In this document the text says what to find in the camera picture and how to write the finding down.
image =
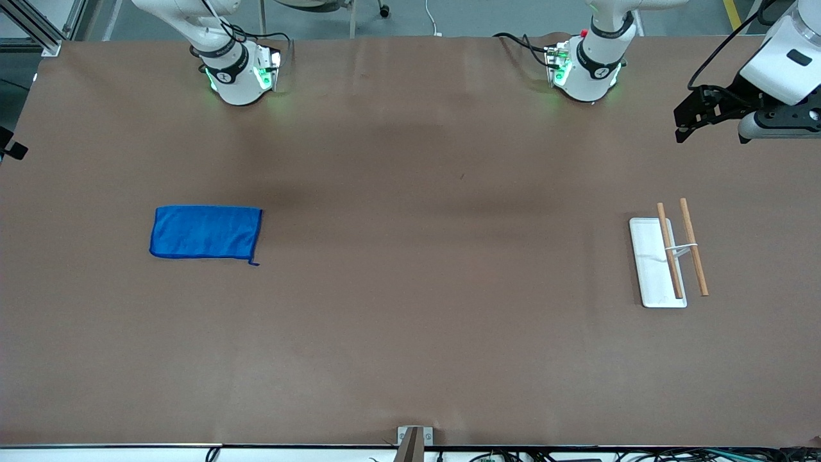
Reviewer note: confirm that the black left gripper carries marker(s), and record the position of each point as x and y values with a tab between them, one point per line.
729	98

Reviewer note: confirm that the blue microfibre towel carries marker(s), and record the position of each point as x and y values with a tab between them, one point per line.
205	232

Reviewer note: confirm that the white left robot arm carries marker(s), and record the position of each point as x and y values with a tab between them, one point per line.
593	70

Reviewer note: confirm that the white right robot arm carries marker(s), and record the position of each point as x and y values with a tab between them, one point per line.
234	77

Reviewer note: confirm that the white towel rack wooden rods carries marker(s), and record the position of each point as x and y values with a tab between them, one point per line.
654	263

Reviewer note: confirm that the metal chair leg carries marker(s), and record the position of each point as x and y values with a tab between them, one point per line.
353	19
263	16

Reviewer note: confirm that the black chair caster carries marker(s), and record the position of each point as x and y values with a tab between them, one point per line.
384	10

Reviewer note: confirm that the aluminium frame profile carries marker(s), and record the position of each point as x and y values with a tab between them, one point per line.
38	29

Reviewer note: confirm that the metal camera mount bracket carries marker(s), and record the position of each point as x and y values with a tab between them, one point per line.
410	446

